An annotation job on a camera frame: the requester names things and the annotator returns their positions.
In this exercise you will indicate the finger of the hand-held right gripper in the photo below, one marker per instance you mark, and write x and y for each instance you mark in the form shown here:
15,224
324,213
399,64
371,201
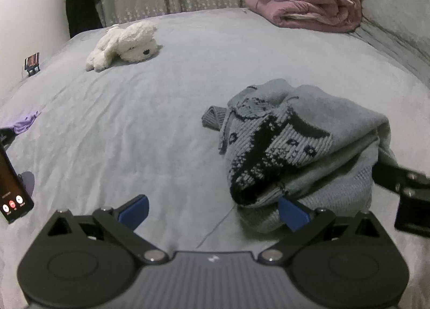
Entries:
389,174

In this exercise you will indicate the white plush dog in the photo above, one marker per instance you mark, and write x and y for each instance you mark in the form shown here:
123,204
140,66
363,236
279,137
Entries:
127,44

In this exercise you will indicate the black hanging garment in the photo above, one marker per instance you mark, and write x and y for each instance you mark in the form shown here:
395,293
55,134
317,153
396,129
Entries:
79,0

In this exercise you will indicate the grey padded headboard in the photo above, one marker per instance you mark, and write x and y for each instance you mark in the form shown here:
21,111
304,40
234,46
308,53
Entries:
396,10

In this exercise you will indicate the grey patterned knit sweater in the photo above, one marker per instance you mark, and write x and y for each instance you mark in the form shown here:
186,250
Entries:
302,127

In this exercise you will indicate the black smartphone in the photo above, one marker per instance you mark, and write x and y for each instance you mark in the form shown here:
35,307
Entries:
11,191

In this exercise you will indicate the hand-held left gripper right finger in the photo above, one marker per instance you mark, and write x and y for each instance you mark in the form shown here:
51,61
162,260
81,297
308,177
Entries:
294,215

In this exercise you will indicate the pink folded quilt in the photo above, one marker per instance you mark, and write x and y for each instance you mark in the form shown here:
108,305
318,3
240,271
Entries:
302,7

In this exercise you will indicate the purple cloth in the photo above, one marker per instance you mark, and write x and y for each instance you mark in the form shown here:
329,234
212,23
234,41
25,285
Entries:
23,122

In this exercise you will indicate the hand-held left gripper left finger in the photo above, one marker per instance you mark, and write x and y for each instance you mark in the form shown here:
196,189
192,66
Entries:
134,212

